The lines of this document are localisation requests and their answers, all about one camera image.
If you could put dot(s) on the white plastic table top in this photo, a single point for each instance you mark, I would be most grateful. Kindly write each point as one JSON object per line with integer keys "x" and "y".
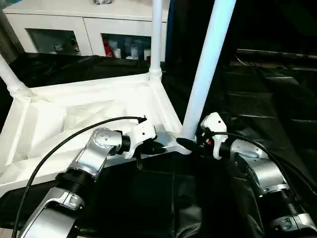
{"x": 86, "y": 99}

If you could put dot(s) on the white plastic table leg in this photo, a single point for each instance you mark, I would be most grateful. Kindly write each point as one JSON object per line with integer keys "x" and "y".
{"x": 208, "y": 62}
{"x": 11, "y": 77}
{"x": 156, "y": 37}

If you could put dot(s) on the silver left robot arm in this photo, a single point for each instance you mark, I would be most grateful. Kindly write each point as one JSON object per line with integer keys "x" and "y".
{"x": 91, "y": 153}

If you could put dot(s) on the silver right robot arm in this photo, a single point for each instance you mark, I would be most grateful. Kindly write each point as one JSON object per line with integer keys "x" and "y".
{"x": 267, "y": 171}

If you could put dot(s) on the black plastic table mat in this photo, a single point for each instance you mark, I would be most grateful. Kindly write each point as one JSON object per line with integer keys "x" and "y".
{"x": 148, "y": 198}

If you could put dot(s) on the small white cup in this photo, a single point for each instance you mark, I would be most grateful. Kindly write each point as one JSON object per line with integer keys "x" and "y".
{"x": 147, "y": 53}
{"x": 134, "y": 52}
{"x": 117, "y": 52}

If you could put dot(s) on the red cabinet item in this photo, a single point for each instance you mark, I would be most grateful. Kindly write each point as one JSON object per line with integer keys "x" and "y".
{"x": 107, "y": 47}

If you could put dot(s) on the long dark metal rod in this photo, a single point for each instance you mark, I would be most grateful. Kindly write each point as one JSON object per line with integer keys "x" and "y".
{"x": 272, "y": 53}

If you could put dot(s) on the large black backdrop sheet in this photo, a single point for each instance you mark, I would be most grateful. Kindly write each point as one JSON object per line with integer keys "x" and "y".
{"x": 260, "y": 24}

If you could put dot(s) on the dark patterned ornament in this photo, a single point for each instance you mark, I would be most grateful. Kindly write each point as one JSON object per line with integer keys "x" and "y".
{"x": 102, "y": 2}

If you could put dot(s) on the white glass-door cabinet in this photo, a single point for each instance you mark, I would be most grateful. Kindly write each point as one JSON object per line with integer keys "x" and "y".
{"x": 62, "y": 17}

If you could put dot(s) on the beige curtain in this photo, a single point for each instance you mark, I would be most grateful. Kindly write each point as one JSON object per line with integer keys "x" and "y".
{"x": 8, "y": 37}

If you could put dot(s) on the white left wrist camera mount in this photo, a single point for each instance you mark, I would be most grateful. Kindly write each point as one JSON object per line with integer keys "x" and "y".
{"x": 143, "y": 129}

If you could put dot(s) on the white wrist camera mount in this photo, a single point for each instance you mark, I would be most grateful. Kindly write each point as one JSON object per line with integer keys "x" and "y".
{"x": 143, "y": 129}
{"x": 215, "y": 121}

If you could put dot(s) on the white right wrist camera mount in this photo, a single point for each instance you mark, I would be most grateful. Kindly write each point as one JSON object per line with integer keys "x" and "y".
{"x": 215, "y": 121}

